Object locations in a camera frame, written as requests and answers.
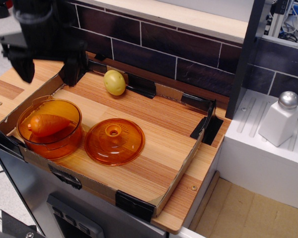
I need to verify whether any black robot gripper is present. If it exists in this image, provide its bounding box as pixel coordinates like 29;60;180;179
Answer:
0;0;88;87

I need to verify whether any orange plastic carrot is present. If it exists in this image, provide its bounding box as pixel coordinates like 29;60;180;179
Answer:
27;114;71;137

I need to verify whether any orange transparent pot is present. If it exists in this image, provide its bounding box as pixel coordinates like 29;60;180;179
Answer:
16;96;82;160

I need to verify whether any orange transparent pot lid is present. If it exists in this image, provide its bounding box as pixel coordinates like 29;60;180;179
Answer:
84;118;145;166

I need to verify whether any cardboard fence with black tape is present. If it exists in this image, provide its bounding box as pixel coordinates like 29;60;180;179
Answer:
0;60;223;229

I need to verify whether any yellow plastic potato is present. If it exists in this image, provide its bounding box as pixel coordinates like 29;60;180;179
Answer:
103;70;126;96

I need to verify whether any grey toy oven front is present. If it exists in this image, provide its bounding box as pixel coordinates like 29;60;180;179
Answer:
0;149;169;238

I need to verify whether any white salt shaker silver cap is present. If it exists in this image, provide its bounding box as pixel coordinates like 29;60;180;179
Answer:
258;91;298;147

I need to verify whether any white toy sink drainboard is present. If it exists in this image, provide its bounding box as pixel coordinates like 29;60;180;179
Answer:
217;90;298;208

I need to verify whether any dark grey vertical post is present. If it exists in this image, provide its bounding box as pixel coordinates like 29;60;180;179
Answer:
225;0;270;119

